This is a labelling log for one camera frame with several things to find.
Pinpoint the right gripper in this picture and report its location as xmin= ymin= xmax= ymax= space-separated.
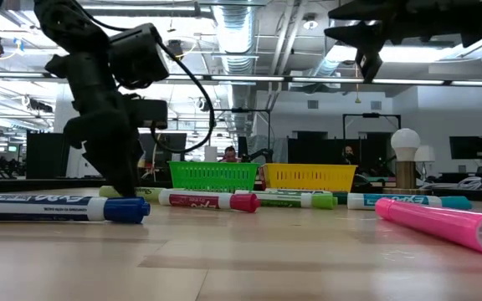
xmin=323 ymin=0 xmax=464 ymax=84

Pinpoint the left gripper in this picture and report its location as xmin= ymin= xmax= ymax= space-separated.
xmin=44 ymin=23 xmax=171 ymax=197

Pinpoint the light green highlighter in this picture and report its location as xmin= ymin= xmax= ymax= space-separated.
xmin=98 ymin=185 xmax=169 ymax=203

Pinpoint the magenta Expo marker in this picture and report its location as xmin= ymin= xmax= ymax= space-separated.
xmin=157 ymin=188 xmax=262 ymax=214

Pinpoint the black monitor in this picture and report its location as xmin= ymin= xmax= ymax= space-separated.
xmin=140 ymin=132 xmax=187 ymax=168
xmin=449 ymin=135 xmax=482 ymax=161

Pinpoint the black partition panel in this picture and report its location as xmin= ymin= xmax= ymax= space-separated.
xmin=287 ymin=131 xmax=392 ymax=165
xmin=25 ymin=130 xmax=73 ymax=180

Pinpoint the dark blue Expo marker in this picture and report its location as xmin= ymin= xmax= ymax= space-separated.
xmin=0 ymin=192 xmax=151 ymax=225

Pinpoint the green plastic basket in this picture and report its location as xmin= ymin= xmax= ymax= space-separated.
xmin=167 ymin=161 xmax=261 ymax=193

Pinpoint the person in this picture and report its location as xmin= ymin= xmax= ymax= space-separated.
xmin=341 ymin=145 xmax=362 ymax=166
xmin=219 ymin=145 xmax=242 ymax=164

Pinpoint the brass lamp with white bulb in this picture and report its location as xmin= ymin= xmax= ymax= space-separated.
xmin=382 ymin=127 xmax=433 ymax=196

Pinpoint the LED light bar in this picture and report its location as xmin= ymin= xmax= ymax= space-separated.
xmin=0 ymin=71 xmax=482 ymax=87

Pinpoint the white lampshade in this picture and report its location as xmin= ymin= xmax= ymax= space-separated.
xmin=413 ymin=145 xmax=437 ymax=164

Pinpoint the yellow plastic basket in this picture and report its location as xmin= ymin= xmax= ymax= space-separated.
xmin=261 ymin=162 xmax=358 ymax=193

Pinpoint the dark green Expo marker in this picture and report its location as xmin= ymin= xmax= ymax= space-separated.
xmin=264 ymin=186 xmax=350 ymax=206

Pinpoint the teal Expo marker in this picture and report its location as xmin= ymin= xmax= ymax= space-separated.
xmin=346 ymin=191 xmax=474 ymax=212

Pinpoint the light green Expo marker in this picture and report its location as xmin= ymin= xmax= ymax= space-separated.
xmin=234 ymin=189 xmax=339 ymax=211

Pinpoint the pink highlighter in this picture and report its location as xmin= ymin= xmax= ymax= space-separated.
xmin=374 ymin=197 xmax=482 ymax=256

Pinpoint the silver air duct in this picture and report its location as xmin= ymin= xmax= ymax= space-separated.
xmin=311 ymin=41 xmax=363 ymax=79
xmin=213 ymin=3 xmax=259 ymax=135

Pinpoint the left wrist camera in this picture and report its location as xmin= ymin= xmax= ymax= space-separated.
xmin=131 ymin=99 xmax=169 ymax=130

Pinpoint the black station frame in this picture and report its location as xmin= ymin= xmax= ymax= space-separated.
xmin=341 ymin=111 xmax=403 ymax=141

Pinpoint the left camera cable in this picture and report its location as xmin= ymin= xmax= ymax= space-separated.
xmin=151 ymin=39 xmax=217 ymax=155

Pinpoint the white cable bundle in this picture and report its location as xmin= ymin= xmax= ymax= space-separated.
xmin=420 ymin=163 xmax=482 ymax=192

